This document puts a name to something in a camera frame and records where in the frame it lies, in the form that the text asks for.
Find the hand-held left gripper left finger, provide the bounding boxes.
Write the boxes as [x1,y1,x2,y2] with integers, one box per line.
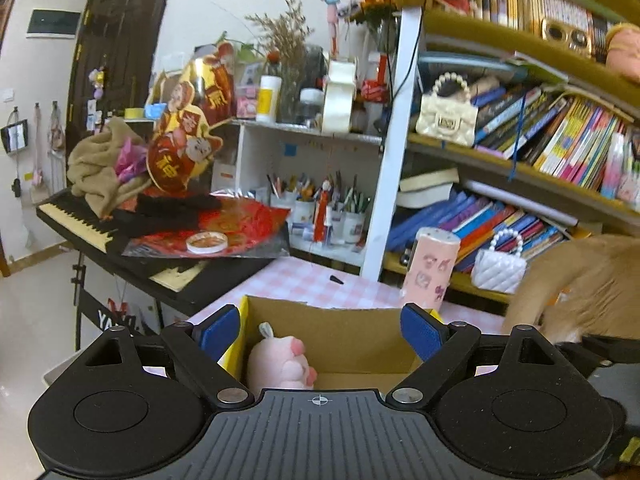
[75,304,256,408]

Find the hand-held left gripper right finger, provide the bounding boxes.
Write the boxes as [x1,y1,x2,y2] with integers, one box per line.
[385,302,577,408]

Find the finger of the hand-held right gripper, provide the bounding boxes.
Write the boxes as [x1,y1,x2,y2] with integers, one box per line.
[580,335,640,361]

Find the pink plush pig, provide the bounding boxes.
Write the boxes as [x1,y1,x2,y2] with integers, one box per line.
[247,322,320,391]

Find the yellow cardboard box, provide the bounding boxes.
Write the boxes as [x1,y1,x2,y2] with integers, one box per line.
[222,295,446,391]

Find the pink printed cylinder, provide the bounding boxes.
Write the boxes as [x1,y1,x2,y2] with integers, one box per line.
[401,227,461,311]

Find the fluffy orange and white cat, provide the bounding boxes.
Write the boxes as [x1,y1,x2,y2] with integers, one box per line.
[502,232,640,346]

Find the white quilted handbag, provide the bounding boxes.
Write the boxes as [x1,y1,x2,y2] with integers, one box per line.
[471,228,529,294]

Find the red decorative paper sheets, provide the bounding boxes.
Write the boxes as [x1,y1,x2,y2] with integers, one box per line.
[122,195,292,261]

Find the row of blue books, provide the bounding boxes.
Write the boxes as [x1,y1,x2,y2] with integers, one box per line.
[387,190,576,274]

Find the black keyboard stand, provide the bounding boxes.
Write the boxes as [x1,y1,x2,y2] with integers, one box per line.
[72,255,167,352]

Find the black fuzzy cloth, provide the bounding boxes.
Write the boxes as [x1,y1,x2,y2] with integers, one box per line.
[112,192,224,239]

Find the thick beige book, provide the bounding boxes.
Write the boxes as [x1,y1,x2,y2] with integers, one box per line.
[397,167,461,209]

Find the group of white pen cups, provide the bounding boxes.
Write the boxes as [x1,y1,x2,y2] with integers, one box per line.
[267,172,372,247]

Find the red tassel figurine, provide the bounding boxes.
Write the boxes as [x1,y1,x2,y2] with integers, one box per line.
[312,179,334,244]

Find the white paper roll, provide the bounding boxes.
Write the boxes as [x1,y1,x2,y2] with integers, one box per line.
[462,180,579,227]

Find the wooden bookshelf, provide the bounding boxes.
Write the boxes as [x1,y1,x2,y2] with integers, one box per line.
[380,5,640,307]

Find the black electronic keyboard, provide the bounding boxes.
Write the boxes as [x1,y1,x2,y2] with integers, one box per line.
[36,187,291,317]

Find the white shelf unit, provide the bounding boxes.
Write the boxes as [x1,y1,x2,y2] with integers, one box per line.
[210,120,387,267]

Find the magenta crumpled paper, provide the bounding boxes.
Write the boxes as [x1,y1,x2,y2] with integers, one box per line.
[114,137,151,182]

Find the red and gold figure decoration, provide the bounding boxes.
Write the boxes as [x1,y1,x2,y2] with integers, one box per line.
[145,40,237,196]

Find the beige cloth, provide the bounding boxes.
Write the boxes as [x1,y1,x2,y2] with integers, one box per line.
[66,116,152,217]

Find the row of colourful books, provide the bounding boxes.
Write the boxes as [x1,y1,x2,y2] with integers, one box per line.
[472,80,640,202]

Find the cream quilted handbag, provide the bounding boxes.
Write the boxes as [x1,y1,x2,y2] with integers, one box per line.
[415,72,476,149]

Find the small pink box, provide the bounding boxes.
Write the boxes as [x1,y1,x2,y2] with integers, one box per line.
[236,85,259,119]

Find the white bottle with yellow label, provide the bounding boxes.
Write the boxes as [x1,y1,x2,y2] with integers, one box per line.
[256,75,281,124]

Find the clear jar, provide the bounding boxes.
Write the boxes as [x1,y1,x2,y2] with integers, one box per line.
[299,87,325,126]

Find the large clear tape roll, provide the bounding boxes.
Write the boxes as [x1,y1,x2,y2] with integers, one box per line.
[320,57,359,134]

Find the hanging black pouch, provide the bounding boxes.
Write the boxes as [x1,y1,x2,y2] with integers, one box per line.
[0,105,31,154]

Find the pink round plush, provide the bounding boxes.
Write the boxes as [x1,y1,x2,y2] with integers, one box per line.
[605,22,640,84]

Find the dried flower bunch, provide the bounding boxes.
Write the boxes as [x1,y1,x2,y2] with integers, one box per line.
[245,0,322,82]

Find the gold toy glasses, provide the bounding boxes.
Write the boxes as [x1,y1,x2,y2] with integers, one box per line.
[542,17,594,59]

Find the dark wooden door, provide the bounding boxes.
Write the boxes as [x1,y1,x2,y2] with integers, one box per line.
[70,0,177,128]

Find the artificial sunflowers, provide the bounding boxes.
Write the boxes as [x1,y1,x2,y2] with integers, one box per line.
[356,0,402,27]

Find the row of yellow spined books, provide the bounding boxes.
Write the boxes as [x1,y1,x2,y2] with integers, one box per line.
[480,0,640,59]

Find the flat white tape ring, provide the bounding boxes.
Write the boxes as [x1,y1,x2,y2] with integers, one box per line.
[185,230,229,254]

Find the white shelf post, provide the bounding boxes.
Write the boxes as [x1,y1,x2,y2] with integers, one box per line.
[360,10,426,282]

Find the blue hanging cord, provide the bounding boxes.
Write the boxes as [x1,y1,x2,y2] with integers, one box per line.
[507,95,527,182]

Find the black wall panel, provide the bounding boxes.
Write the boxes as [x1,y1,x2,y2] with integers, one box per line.
[26,8,81,39]

